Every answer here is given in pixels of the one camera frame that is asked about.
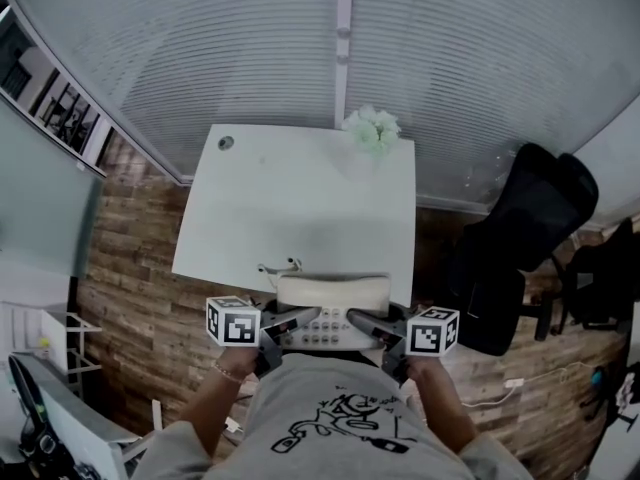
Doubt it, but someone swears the white telephone cord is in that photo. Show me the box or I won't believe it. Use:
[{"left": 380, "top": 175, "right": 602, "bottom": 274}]
[{"left": 256, "top": 256, "right": 305, "bottom": 290}]

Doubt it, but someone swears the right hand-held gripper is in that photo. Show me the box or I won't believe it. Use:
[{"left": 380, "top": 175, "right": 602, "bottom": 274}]
[{"left": 346, "top": 305, "right": 461, "bottom": 387}]

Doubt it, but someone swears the person's right forearm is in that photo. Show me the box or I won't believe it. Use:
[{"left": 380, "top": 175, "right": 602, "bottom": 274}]
[{"left": 405, "top": 356, "right": 480, "bottom": 455}]

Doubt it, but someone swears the white wire rack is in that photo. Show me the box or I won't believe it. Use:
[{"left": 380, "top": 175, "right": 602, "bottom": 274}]
[{"left": 0, "top": 299, "right": 103, "bottom": 400}]

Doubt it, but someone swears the person's left forearm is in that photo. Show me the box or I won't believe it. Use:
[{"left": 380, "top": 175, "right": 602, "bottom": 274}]
[{"left": 176, "top": 345, "right": 262, "bottom": 463}]

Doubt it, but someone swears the frosted glass panel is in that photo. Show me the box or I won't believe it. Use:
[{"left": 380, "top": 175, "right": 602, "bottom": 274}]
[{"left": 0, "top": 91, "right": 107, "bottom": 280}]

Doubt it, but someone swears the black framed window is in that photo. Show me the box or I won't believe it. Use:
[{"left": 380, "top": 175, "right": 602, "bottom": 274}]
[{"left": 0, "top": 42, "right": 103, "bottom": 160}]

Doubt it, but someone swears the white table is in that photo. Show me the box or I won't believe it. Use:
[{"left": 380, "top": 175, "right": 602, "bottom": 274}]
[{"left": 171, "top": 123, "right": 418, "bottom": 310}]

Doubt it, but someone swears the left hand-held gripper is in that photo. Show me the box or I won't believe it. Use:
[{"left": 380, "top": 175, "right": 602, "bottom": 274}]
[{"left": 205, "top": 295, "right": 323, "bottom": 381}]

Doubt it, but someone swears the white power cable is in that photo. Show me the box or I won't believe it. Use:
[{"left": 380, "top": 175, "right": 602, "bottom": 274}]
[{"left": 458, "top": 360, "right": 596, "bottom": 410}]

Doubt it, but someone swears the black mesh office chair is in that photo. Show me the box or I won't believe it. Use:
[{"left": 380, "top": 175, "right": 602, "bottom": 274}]
[{"left": 446, "top": 142, "right": 601, "bottom": 359}]

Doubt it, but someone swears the beaded bracelet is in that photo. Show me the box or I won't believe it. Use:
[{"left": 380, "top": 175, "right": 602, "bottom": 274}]
[{"left": 211, "top": 360, "right": 245, "bottom": 385}]

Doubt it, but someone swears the white flower bouquet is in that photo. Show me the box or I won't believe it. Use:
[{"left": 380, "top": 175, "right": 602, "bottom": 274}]
[{"left": 341, "top": 104, "right": 403, "bottom": 159}]

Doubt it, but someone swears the grey printed t-shirt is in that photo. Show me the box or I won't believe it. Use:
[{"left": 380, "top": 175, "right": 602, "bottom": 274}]
[{"left": 133, "top": 351, "right": 537, "bottom": 480}]

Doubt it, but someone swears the white telephone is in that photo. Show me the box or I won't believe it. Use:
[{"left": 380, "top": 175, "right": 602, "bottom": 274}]
[{"left": 274, "top": 272, "right": 394, "bottom": 355}]

